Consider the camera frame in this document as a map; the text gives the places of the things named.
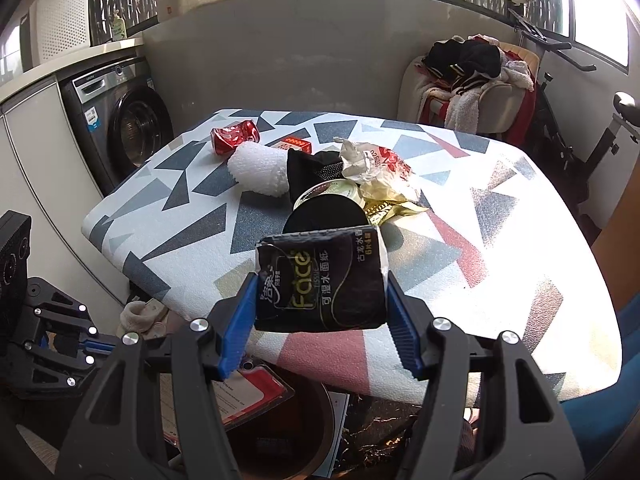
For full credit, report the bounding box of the red card blister pack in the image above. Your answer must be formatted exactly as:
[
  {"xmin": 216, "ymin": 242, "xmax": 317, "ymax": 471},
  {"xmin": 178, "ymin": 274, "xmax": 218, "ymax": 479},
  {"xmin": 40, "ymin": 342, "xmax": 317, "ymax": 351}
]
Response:
[{"xmin": 160, "ymin": 365, "xmax": 296, "ymax": 431}]

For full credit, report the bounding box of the black tissue pack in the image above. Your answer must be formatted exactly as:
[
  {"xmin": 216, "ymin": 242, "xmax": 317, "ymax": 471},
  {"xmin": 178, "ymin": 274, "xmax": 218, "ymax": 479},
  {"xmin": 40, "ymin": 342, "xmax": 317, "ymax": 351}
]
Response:
[{"xmin": 254, "ymin": 225, "xmax": 391, "ymax": 333}]

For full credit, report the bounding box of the white perforated laundry basket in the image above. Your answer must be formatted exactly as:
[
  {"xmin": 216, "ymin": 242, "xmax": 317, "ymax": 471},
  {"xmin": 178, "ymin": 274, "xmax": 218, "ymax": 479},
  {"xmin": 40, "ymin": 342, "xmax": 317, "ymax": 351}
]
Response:
[{"xmin": 27, "ymin": 0, "xmax": 93, "ymax": 68}]

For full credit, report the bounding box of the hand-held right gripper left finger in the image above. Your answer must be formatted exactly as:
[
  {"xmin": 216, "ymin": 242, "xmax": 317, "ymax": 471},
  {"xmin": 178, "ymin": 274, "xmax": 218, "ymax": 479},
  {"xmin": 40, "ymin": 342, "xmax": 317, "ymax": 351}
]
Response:
[{"xmin": 54, "ymin": 272, "xmax": 261, "ymax": 480}]

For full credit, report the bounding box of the black round lid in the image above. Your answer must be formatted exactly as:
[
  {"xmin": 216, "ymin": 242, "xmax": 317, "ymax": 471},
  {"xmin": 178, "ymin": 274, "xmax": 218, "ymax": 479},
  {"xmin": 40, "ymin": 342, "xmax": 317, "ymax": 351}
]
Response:
[{"xmin": 281, "ymin": 201, "xmax": 370, "ymax": 235}]

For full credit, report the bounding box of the grey washing machine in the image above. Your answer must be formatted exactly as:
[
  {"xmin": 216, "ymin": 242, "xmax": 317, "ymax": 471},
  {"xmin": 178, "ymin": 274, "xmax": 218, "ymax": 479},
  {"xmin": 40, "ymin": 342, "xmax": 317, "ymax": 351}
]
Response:
[{"xmin": 57, "ymin": 57, "xmax": 176, "ymax": 196}]

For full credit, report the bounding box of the red garment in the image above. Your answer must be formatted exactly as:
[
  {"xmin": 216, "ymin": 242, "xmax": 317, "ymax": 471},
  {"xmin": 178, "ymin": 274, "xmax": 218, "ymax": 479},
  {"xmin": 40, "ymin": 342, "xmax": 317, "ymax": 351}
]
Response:
[{"xmin": 500, "ymin": 87, "xmax": 540, "ymax": 146}]

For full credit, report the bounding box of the blue seat cushion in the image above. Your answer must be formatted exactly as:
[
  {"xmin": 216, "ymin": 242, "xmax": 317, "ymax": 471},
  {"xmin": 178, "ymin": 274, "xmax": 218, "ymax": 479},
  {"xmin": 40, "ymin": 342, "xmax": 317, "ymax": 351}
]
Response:
[{"xmin": 560, "ymin": 305, "xmax": 640, "ymax": 480}]

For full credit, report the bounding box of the brown round bin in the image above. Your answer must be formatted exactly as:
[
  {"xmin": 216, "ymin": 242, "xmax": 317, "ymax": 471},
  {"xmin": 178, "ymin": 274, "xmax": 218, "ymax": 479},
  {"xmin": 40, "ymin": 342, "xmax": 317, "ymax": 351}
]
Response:
[{"xmin": 215, "ymin": 365, "xmax": 346, "ymax": 480}]

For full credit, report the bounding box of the beige fluffy slipper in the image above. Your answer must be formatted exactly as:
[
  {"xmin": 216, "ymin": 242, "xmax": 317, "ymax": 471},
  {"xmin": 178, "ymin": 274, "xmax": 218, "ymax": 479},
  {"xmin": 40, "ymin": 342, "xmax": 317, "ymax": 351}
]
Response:
[{"xmin": 117, "ymin": 297, "xmax": 171, "ymax": 336}]

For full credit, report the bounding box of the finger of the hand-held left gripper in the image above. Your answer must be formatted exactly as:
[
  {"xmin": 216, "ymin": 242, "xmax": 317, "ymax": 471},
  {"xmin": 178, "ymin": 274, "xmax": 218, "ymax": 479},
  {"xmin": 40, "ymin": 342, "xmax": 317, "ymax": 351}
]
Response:
[
  {"xmin": 7, "ymin": 337, "xmax": 123, "ymax": 401},
  {"xmin": 25, "ymin": 277, "xmax": 101, "ymax": 348}
]

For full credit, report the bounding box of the white red plastic wrapper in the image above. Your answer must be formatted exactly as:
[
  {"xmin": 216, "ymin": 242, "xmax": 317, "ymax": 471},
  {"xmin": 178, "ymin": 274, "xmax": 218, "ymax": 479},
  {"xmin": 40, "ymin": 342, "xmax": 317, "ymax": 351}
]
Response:
[{"xmin": 360, "ymin": 142, "xmax": 423, "ymax": 203}]

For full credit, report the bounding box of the black fabric pouch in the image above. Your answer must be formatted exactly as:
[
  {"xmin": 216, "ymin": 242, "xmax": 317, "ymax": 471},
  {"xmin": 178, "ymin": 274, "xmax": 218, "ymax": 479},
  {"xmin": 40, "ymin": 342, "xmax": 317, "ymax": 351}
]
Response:
[{"xmin": 286, "ymin": 149, "xmax": 346, "ymax": 206}]

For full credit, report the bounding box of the white cabinet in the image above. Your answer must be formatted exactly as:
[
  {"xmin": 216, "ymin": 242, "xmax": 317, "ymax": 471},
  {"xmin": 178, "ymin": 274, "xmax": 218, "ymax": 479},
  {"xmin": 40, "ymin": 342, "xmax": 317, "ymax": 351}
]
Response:
[{"xmin": 0, "ymin": 35, "xmax": 151, "ymax": 311}]

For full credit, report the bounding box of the white fleece garment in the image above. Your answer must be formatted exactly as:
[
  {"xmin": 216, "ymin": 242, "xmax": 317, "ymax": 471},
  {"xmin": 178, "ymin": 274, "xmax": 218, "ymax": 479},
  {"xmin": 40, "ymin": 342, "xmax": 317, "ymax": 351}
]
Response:
[{"xmin": 417, "ymin": 60, "xmax": 536, "ymax": 133}]

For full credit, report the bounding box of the white foam net sleeve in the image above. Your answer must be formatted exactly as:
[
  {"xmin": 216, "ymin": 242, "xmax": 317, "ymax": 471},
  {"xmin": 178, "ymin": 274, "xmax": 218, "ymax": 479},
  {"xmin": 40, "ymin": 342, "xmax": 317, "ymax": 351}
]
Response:
[{"xmin": 227, "ymin": 141, "xmax": 293, "ymax": 198}]

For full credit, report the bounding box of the crushed red can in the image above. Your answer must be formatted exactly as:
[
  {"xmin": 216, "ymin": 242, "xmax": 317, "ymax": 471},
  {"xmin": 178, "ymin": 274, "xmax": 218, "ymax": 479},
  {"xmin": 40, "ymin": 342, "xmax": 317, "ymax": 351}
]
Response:
[{"xmin": 210, "ymin": 119, "xmax": 262, "ymax": 156}]

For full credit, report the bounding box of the white paper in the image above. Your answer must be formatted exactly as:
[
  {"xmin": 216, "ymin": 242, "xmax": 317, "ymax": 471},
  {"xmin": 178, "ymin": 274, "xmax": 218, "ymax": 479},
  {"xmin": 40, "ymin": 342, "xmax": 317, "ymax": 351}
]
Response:
[{"xmin": 334, "ymin": 136, "xmax": 381, "ymax": 183}]

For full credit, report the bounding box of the red cigarette box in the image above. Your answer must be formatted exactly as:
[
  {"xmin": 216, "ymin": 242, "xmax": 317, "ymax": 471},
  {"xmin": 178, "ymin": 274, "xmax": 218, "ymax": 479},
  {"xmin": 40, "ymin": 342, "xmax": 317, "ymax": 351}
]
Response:
[{"xmin": 272, "ymin": 135, "xmax": 313, "ymax": 155}]

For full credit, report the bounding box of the black exercise bike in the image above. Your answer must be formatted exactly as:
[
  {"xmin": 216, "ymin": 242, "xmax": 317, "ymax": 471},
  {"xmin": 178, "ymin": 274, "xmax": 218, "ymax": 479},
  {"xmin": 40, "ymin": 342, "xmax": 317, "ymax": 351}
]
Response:
[{"xmin": 507, "ymin": 7, "xmax": 640, "ymax": 206}]

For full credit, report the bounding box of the gold foil wrapper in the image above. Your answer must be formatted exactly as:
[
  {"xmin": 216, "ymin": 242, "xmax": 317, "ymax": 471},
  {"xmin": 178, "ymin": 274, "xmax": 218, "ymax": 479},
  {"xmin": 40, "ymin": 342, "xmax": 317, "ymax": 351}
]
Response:
[{"xmin": 361, "ymin": 200, "xmax": 431, "ymax": 226}]

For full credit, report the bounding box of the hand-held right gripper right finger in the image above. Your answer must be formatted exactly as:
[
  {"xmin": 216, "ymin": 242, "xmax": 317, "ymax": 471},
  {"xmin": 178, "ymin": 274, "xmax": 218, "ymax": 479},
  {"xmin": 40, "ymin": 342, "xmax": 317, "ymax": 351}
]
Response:
[{"xmin": 385, "ymin": 272, "xmax": 588, "ymax": 480}]

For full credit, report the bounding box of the black striped garment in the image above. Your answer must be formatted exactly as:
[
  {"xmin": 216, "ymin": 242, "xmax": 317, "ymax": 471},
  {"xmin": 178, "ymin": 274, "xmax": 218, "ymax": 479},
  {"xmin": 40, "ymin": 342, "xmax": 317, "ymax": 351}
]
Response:
[{"xmin": 422, "ymin": 39, "xmax": 503, "ymax": 93}]

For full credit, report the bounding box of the geometric patterned table cover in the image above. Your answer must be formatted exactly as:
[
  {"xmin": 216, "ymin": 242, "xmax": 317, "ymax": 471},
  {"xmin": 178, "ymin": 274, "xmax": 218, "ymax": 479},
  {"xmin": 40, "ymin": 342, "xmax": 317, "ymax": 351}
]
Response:
[{"xmin": 81, "ymin": 107, "xmax": 626, "ymax": 408}]

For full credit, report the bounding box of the beige chair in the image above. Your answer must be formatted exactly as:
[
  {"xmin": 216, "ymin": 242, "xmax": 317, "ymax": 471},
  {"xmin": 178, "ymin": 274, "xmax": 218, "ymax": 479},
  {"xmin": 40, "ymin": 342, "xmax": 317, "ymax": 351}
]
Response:
[{"xmin": 397, "ymin": 45, "xmax": 541, "ymax": 141}]

